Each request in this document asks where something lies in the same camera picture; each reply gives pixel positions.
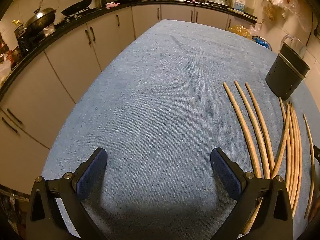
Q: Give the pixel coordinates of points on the gas stove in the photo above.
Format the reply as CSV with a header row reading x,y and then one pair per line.
x,y
48,30

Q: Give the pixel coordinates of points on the hanging clear plastic bag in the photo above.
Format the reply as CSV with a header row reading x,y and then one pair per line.
x,y
297,7

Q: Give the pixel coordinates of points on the beige lower kitchen cabinets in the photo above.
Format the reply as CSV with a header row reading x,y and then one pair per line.
x,y
70,55

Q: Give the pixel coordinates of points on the blue plastic bag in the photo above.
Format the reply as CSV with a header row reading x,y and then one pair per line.
x,y
261,42

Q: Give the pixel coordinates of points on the pink cloth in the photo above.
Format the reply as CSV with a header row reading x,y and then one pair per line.
x,y
112,4

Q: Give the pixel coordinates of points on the yellow plastic bag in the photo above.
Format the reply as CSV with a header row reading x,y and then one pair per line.
x,y
238,30

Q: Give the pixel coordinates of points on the black kitchen countertop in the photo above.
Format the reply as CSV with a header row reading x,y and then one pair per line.
x,y
150,2

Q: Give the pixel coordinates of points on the wooden chopstick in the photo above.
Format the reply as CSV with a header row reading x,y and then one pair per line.
x,y
255,122
283,145
282,107
292,160
264,122
313,170
239,120
299,155

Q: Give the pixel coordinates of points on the clear glass pitcher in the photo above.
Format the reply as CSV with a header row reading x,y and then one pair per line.
x,y
297,43

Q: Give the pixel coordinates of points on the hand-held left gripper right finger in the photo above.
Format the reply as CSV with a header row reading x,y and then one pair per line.
x,y
226,175

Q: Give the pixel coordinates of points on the small steel kettle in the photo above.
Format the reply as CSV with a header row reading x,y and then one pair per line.
x,y
100,2

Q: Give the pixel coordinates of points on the blue tablecloth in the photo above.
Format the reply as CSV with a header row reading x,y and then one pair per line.
x,y
162,105

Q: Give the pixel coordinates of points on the cooking oil bottle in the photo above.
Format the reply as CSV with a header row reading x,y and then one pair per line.
x,y
18,28

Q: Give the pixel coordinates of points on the blue white carton box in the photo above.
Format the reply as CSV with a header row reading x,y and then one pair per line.
x,y
239,5

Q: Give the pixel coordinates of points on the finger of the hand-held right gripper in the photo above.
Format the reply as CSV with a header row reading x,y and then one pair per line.
x,y
317,153

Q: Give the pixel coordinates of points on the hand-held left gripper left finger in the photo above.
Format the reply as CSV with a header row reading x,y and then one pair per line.
x,y
91,175

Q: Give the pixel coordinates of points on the black frying pan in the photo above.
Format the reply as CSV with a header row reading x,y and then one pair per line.
x,y
75,7

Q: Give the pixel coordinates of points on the steel wok with lid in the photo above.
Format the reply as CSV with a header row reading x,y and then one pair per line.
x,y
41,20

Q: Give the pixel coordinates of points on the dark perforated chopstick holder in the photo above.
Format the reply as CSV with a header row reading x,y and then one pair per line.
x,y
285,75

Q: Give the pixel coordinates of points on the hanging bag brown contents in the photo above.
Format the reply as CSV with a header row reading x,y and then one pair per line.
x,y
268,11

